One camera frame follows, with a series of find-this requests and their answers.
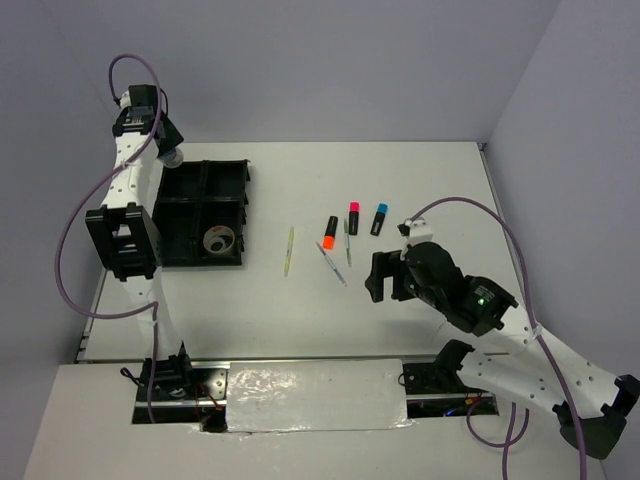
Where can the green thin pen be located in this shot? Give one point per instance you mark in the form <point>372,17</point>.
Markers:
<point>347,242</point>

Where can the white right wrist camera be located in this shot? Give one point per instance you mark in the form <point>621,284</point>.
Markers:
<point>415,231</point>

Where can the blue thin pen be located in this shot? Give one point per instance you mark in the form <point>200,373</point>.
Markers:
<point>331,264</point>

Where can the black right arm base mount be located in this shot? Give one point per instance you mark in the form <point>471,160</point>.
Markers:
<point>430,376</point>

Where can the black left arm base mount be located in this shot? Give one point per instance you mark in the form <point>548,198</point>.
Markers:
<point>179,378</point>

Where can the yellow thin pen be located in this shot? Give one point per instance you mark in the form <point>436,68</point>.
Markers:
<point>289,251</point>

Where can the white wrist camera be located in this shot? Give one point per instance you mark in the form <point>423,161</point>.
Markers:
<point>125,104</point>
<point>415,231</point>

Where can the orange cap black highlighter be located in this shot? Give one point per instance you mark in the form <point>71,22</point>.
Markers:
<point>330,233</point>

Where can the blue cap black highlighter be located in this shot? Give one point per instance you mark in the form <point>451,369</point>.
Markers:
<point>378,219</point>

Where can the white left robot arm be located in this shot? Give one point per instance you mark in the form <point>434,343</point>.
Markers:
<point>128,241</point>

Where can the large brown tape roll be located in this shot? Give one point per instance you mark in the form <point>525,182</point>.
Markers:
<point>219,231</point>

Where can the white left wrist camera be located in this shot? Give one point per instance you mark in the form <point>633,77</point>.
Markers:
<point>125,104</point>

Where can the black four-compartment organizer tray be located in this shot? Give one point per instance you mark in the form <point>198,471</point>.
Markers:
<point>195,197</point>

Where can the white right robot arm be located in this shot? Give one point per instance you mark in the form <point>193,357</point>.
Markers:
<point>502,352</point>

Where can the silver foil covered panel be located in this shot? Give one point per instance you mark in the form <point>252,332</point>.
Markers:
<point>310,396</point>

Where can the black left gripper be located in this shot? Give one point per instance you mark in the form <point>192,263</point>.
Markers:
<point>173,135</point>

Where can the small clear tape roll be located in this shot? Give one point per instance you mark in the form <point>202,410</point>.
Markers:
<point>218,245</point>

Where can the pink cap black highlighter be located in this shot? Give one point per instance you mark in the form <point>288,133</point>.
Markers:
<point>353,218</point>

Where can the clear jar of paper clips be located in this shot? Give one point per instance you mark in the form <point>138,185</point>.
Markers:
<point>172,159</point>

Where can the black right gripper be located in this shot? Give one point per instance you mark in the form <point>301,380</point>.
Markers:
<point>385,264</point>

